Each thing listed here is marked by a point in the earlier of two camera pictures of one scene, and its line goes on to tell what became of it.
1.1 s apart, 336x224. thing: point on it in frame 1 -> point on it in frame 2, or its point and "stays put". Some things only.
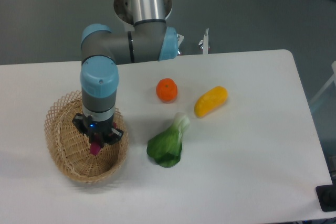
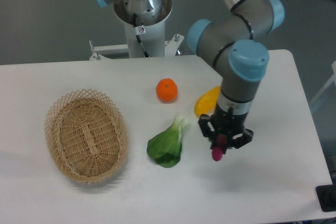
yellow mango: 210,100 stays put
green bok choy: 165,147 stays put
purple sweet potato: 95,148 -> 217,151
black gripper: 98,130 -> 227,123
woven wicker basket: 71,147 stays put
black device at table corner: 327,195 stays put
